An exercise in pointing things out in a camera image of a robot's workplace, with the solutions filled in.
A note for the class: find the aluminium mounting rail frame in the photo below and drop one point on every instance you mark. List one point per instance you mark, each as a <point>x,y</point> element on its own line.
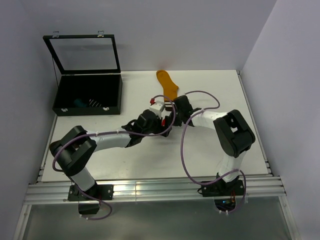
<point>155,197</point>

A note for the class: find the beige red reindeer sock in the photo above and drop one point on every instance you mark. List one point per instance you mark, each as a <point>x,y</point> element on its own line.
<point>166,121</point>

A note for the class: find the black glass-lid display box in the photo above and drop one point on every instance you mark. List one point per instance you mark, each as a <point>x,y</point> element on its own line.
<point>90,69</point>

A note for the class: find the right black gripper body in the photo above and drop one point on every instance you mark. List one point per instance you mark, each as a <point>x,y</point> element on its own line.
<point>175,117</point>

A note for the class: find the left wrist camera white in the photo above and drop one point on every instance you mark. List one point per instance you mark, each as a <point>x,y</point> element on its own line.
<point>157,107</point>

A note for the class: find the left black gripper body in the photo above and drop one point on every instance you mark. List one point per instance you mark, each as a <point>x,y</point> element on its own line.
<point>156,125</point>

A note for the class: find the teal sock with red heel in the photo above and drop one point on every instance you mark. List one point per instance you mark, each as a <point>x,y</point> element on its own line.
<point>79,103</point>

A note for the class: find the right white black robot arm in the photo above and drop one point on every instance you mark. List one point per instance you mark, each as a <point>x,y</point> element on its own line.
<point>235,137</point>

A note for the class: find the mustard yellow striped sock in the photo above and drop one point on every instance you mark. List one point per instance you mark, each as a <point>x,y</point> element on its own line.
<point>170,89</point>

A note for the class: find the brown pink striped sock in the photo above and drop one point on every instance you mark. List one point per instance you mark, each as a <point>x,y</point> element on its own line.
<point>54,147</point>

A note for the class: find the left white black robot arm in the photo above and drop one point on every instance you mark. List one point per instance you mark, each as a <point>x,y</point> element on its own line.
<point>75,149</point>

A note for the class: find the black white striped ankle sock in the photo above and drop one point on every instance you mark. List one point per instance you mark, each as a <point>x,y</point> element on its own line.
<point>92,103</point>

